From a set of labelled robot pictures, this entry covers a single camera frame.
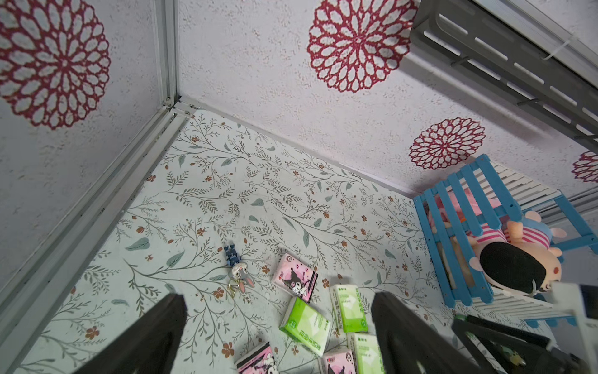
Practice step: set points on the rabbit figure keychain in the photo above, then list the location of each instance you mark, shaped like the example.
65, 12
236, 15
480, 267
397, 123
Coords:
240, 278

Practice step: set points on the peach face plush doll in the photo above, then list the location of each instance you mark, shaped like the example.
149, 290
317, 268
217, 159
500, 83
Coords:
531, 229

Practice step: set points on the green tissue pack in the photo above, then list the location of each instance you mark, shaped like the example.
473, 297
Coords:
307, 326
348, 309
367, 353

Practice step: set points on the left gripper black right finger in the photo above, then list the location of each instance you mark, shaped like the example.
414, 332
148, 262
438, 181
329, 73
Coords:
409, 345

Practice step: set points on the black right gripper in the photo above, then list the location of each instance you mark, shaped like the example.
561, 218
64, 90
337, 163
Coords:
496, 347

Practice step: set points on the grey wall shelf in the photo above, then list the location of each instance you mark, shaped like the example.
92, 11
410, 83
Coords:
521, 55

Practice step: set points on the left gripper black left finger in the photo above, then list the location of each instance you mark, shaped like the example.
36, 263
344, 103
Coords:
150, 345

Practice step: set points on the black-haired plush doll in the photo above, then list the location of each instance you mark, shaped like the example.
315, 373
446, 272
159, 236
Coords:
522, 268

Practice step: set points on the blue white toy crib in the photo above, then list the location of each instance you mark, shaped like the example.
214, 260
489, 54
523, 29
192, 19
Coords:
471, 207

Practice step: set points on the pink kuromi tissue pack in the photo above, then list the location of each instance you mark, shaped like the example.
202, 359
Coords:
299, 281
259, 360
338, 362

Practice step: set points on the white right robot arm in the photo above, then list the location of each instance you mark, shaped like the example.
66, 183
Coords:
575, 304

